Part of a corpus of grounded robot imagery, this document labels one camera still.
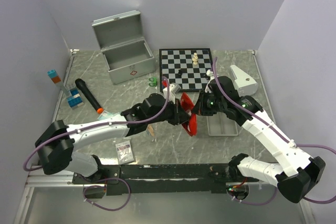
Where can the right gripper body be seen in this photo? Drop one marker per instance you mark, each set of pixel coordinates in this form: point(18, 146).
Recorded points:
point(209, 105)

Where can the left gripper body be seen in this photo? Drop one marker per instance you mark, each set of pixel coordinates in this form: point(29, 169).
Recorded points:
point(173, 112)

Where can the red first aid kit pouch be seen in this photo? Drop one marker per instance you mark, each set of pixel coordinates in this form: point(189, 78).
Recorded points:
point(191, 125)

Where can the metal first aid case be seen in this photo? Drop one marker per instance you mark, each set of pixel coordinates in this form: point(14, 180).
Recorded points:
point(124, 48)

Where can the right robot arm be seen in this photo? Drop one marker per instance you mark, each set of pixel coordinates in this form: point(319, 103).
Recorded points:
point(294, 173)

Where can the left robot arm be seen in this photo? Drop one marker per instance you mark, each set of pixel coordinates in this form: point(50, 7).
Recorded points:
point(58, 146)

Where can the grey plastic tray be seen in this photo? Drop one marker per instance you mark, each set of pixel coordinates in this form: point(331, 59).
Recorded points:
point(220, 125)

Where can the bag of cotton swabs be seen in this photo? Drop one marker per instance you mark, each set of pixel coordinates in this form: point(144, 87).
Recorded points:
point(151, 133)

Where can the white plastic wedge housing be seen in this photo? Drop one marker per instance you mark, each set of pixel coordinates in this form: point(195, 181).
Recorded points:
point(243, 82)

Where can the green plastic clip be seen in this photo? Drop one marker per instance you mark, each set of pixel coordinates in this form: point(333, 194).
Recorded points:
point(152, 82)

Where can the black grey chessboard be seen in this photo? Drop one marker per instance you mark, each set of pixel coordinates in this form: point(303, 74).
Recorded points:
point(194, 77)

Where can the cream chess piece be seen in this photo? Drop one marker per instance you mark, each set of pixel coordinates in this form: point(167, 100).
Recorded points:
point(195, 62)
point(195, 56)

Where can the white gauze pad packet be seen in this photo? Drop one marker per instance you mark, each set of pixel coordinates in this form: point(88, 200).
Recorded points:
point(125, 153)

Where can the teal striped wipe packet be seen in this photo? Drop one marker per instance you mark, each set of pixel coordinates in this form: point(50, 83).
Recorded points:
point(106, 115)

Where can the toy brick tower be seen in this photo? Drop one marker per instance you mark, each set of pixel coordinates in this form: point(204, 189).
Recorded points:
point(71, 92)

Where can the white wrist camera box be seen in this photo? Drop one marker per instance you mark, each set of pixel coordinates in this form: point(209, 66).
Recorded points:
point(171, 91)

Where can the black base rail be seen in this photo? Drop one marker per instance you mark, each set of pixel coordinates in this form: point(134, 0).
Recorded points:
point(164, 178)

